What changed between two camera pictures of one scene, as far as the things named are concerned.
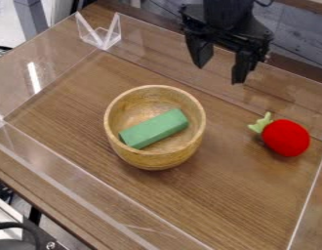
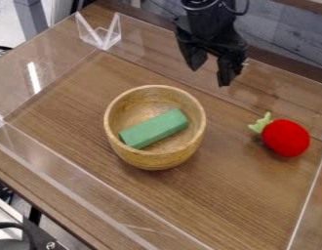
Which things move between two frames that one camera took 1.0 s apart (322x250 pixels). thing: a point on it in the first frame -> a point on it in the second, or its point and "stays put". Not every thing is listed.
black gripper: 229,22 -> 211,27
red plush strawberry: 285,135 stays put
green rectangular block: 154,129 stays put
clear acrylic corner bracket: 100,37 stays put
